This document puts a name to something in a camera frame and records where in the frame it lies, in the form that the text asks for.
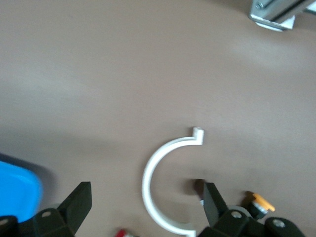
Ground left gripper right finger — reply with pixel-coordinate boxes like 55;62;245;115
197;182;253;237

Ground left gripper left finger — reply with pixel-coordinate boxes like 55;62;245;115
32;181;92;237

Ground orange black pushbutton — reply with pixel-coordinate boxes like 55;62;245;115
243;191;276;221

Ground blue plastic tray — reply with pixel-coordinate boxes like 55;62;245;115
0;153;44;223

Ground red white switch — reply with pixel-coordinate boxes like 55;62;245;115
115;227;135;237

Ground white semicircular bracket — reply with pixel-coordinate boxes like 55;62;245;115
141;126;205;237

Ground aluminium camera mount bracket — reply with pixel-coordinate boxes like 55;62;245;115
249;0;316;33

